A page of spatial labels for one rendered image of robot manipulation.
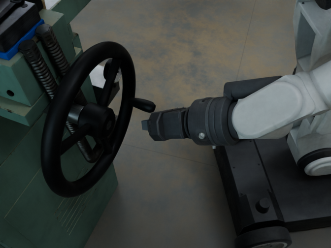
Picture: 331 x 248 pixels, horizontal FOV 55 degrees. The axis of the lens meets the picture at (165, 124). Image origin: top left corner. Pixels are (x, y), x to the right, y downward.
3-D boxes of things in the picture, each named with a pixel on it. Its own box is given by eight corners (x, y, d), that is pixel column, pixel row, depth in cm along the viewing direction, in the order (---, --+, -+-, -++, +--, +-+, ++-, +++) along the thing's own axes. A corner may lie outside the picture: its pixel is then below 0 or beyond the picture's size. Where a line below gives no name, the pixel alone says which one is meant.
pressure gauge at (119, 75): (115, 92, 89) (111, 71, 83) (103, 88, 90) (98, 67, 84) (125, 77, 93) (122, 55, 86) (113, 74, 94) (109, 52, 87)
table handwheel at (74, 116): (59, 236, 52) (59, 72, 38) (-36, 194, 57) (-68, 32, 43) (133, 151, 77) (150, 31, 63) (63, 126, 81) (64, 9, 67)
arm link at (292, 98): (260, 144, 56) (338, 109, 49) (240, 145, 49) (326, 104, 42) (246, 112, 58) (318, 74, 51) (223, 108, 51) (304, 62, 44)
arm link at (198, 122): (150, 155, 60) (205, 156, 53) (144, 104, 59) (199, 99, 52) (185, 141, 70) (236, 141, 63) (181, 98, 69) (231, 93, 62)
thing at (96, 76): (109, 107, 95) (104, 89, 89) (73, 95, 98) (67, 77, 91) (121, 88, 100) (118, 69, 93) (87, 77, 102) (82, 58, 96)
